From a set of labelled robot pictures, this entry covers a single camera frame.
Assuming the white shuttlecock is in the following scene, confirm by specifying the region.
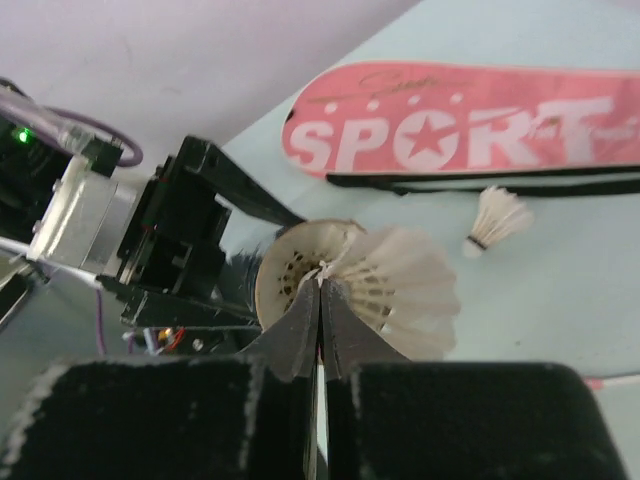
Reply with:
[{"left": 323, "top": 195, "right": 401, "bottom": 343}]
[
  {"left": 462, "top": 186, "right": 534, "bottom": 258},
  {"left": 318, "top": 227, "right": 461, "bottom": 361}
]

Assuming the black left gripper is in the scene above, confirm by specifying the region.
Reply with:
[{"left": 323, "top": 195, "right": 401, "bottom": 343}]
[{"left": 97, "top": 136, "right": 303, "bottom": 330}]

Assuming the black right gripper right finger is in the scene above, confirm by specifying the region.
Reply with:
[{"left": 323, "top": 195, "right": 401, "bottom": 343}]
[{"left": 321, "top": 284, "right": 627, "bottom": 479}]

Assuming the pink badminton racket right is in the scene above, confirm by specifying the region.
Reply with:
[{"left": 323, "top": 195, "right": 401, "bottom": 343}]
[{"left": 584, "top": 374, "right": 640, "bottom": 391}]

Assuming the pink racket bag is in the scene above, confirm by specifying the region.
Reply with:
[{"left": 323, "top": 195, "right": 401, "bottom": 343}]
[{"left": 281, "top": 61, "right": 639, "bottom": 198}]

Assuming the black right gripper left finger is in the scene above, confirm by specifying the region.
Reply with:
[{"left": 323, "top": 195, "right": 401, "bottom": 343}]
[{"left": 1, "top": 281, "right": 320, "bottom": 479}]

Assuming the black shuttlecock tube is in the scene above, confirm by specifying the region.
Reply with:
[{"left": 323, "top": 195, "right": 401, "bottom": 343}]
[{"left": 217, "top": 218, "right": 366, "bottom": 330}]

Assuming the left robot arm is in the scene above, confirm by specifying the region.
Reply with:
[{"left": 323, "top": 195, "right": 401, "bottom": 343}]
[{"left": 1, "top": 81, "right": 300, "bottom": 330}]

